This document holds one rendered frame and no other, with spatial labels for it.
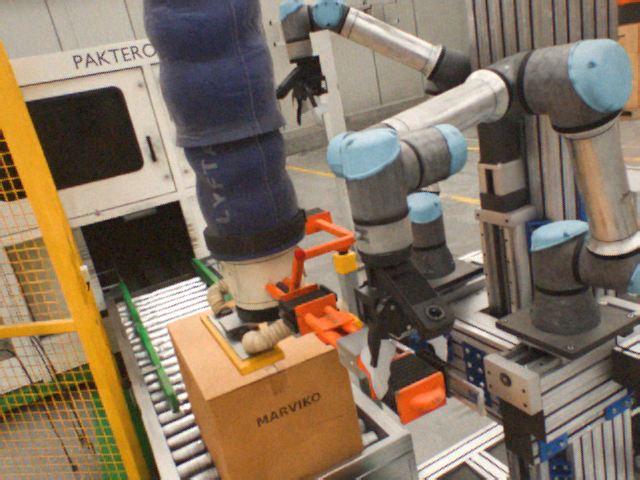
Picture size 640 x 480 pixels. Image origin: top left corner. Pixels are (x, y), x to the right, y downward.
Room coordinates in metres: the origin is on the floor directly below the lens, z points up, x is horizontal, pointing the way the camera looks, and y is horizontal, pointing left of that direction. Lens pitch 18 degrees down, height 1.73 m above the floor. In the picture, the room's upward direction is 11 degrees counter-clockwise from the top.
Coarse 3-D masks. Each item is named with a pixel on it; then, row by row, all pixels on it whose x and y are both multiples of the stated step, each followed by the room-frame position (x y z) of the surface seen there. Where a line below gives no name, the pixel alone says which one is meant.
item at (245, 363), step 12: (228, 312) 1.30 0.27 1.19; (204, 324) 1.34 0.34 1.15; (216, 324) 1.29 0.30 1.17; (216, 336) 1.24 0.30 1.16; (228, 336) 1.21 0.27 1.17; (240, 336) 1.17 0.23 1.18; (228, 348) 1.17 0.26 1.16; (240, 348) 1.14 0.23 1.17; (276, 348) 1.12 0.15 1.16; (240, 360) 1.10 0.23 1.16; (252, 360) 1.09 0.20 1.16; (264, 360) 1.09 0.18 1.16; (276, 360) 1.09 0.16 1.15; (240, 372) 1.07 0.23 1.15
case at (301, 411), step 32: (192, 320) 1.86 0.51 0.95; (192, 352) 1.62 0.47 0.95; (288, 352) 1.50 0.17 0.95; (320, 352) 1.46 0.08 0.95; (192, 384) 1.59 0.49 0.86; (224, 384) 1.39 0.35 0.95; (256, 384) 1.38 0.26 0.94; (288, 384) 1.41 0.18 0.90; (320, 384) 1.44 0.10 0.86; (224, 416) 1.34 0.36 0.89; (256, 416) 1.37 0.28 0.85; (288, 416) 1.40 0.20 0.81; (320, 416) 1.44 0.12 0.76; (352, 416) 1.47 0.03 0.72; (224, 448) 1.33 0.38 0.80; (256, 448) 1.36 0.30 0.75; (288, 448) 1.40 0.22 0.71; (320, 448) 1.43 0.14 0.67; (352, 448) 1.46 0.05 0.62
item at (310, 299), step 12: (300, 288) 1.08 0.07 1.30; (312, 288) 1.09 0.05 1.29; (324, 288) 1.07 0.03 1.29; (288, 300) 1.06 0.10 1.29; (300, 300) 1.05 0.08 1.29; (312, 300) 1.04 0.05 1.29; (324, 300) 1.01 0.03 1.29; (336, 300) 1.03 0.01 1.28; (288, 312) 1.01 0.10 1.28; (300, 312) 0.99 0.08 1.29; (312, 312) 1.00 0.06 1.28; (288, 324) 1.03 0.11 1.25; (300, 324) 0.99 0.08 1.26
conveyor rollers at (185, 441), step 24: (168, 288) 3.40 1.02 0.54; (192, 288) 3.30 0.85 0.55; (120, 312) 3.17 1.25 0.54; (144, 312) 3.08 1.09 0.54; (168, 312) 3.03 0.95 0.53; (192, 312) 2.92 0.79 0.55; (168, 336) 2.69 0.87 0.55; (144, 360) 2.47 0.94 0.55; (168, 360) 2.42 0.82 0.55; (168, 408) 2.04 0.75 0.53; (168, 432) 1.87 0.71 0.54; (192, 432) 1.82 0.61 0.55; (192, 456) 1.72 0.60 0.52
